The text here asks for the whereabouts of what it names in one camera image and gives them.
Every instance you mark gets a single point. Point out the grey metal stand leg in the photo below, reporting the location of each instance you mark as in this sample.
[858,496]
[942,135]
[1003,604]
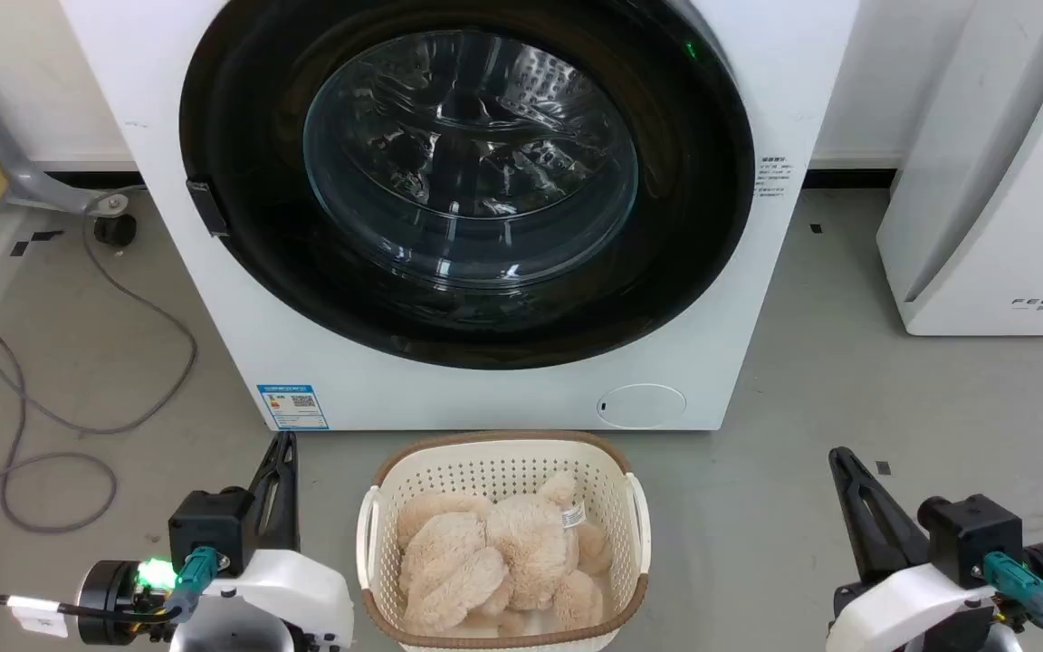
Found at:
[23,172]

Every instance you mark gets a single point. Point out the white front-load washing machine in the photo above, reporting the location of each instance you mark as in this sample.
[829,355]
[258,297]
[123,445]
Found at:
[241,299]

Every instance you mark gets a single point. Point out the beige plush teddy bear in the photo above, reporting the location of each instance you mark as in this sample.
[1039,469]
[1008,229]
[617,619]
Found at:
[503,561]

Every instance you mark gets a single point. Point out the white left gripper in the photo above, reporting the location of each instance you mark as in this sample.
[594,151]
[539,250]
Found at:
[286,593]

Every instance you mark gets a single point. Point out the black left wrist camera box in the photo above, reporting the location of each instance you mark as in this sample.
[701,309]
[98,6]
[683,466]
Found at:
[212,525]

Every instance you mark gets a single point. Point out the oval white filter hatch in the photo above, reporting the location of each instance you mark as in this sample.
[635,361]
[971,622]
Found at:
[642,406]

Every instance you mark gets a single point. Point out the white air purifier appliance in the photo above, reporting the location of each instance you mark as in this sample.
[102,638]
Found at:
[1001,181]

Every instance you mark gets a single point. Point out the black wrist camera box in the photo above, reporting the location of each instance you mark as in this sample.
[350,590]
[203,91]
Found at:
[212,525]
[970,539]

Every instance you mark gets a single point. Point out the white perforated laundry basket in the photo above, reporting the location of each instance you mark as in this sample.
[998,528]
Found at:
[503,462]

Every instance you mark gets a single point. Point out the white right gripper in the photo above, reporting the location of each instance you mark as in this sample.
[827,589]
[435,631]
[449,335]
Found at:
[902,611]

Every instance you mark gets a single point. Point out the round black glass washer door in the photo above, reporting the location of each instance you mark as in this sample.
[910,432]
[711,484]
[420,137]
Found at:
[467,172]

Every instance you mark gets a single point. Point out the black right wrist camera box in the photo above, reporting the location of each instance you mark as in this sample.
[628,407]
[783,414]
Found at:
[970,539]

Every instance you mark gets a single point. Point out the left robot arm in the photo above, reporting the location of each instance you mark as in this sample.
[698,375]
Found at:
[110,602]

